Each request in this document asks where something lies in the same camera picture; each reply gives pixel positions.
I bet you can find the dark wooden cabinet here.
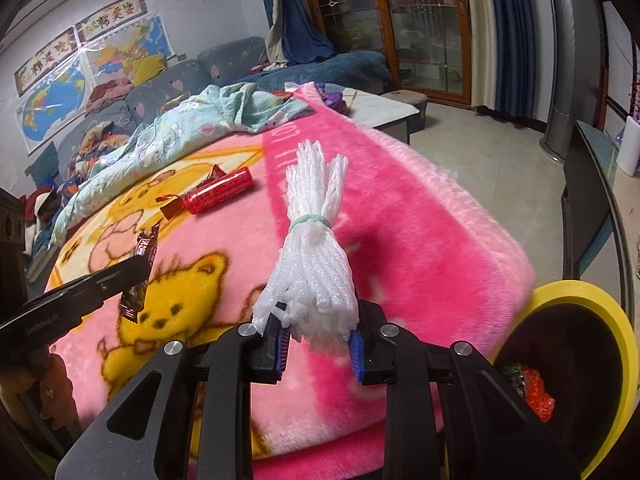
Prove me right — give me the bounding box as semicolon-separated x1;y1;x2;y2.
0;187;28;301

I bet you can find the light blue printed quilt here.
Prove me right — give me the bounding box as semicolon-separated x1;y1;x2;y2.
50;81;316;246

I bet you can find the country map poster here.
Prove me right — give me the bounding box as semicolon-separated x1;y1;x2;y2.
80;15;173;86

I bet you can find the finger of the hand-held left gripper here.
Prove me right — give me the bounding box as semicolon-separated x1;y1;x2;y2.
75;256;152;306

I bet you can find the red plastic bag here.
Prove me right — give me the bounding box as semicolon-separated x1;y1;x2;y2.
520;367;557;422

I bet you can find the white foam net bundle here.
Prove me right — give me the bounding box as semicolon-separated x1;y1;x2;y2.
251;140;362;358

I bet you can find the blue curtain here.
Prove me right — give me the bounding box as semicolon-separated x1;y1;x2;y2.
249;0;336;68
484;0;551;126

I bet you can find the red cylinder tube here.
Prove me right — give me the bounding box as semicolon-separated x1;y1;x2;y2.
181;166;252;216

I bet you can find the colourful patterned cloth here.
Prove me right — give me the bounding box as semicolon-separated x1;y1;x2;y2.
65;120;138;181

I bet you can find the black cabinet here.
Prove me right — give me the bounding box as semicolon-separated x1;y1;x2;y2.
560;120;633;311

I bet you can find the framed calligraphy scroll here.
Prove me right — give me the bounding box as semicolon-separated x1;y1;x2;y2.
14;35;81;96
75;0;147;43

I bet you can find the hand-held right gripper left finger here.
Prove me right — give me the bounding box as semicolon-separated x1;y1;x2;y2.
54;307;291;480

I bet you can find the blue grey sofa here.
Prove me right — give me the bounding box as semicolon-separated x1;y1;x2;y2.
27;36;393;281

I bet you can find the pile of mixed clothes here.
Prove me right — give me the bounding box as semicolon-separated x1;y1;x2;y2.
22;185;68;256

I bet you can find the yellow rimmed bin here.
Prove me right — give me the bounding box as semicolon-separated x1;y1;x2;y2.
492;280;640;480

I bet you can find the world map poster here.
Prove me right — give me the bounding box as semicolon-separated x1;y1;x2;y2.
15;60;93;151

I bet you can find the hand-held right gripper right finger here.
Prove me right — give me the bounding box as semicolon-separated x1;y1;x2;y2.
347;300;583;480

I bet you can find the white top coffee table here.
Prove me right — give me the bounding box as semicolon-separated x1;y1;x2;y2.
345;87;428;146

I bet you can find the pink yellow printed blanket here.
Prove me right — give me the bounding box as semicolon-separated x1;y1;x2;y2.
42;82;538;480

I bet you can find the white container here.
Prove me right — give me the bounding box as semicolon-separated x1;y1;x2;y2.
615;115;640;178

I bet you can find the grey tower air conditioner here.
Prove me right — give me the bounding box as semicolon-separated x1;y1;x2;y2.
537;0;581;163

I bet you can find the person's left hand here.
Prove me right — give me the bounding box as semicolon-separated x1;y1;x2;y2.
0;352;81;433

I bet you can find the purple bag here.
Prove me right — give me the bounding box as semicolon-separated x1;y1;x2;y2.
320;87;348;113

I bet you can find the red foil wrapper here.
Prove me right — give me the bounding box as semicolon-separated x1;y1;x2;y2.
156;194;185;219

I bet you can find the wooden glass door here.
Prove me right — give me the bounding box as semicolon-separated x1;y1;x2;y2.
295;0;473;108

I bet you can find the brown chocolate wrapper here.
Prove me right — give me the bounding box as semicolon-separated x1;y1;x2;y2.
120;221;161;322

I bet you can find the red clothes pile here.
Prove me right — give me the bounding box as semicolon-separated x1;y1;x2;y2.
85;77;133;111

